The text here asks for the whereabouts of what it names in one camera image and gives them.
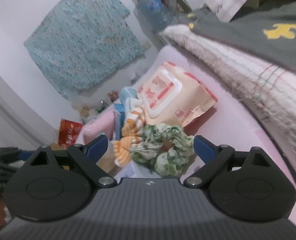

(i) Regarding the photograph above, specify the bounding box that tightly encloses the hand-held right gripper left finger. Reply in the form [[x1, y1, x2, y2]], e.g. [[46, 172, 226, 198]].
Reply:
[[29, 134, 117, 188]]

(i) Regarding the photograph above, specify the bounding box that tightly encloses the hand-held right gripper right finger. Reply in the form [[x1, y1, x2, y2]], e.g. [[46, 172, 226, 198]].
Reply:
[[182, 135, 269, 188]]

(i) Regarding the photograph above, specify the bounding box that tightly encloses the green white scrunchie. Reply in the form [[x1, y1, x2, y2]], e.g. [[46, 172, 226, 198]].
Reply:
[[130, 124, 196, 177]]

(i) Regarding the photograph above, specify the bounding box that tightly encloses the pink towel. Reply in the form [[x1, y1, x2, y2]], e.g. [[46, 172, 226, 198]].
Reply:
[[82, 110, 116, 145]]

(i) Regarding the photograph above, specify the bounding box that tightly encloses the orange striped white sock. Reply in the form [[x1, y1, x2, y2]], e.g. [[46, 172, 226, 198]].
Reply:
[[113, 136, 142, 168], [122, 99, 147, 137]]

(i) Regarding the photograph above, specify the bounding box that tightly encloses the blue white tissue pack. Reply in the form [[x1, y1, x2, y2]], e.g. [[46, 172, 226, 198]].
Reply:
[[113, 102, 126, 140]]

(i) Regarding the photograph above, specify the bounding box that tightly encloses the red orange snack bag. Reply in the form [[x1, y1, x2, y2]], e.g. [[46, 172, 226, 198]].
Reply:
[[58, 119, 85, 148]]

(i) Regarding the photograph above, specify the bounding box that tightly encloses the beige red wet wipes pack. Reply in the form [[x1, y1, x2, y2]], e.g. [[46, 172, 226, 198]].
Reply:
[[138, 61, 218, 128]]

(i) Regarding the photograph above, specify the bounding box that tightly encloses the white fringed blanket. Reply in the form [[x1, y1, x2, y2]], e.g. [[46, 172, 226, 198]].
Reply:
[[159, 25, 296, 170]]

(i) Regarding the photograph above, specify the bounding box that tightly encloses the teal patterned hanging cloth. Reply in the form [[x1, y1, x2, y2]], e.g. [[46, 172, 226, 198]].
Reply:
[[23, 0, 148, 100]]

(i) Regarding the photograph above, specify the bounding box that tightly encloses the grey blanket with yellow figures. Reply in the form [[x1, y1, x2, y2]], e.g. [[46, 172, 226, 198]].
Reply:
[[188, 0, 296, 80]]

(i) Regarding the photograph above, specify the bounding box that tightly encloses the blue water jug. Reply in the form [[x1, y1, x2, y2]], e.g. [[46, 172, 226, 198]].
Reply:
[[135, 0, 178, 32]]

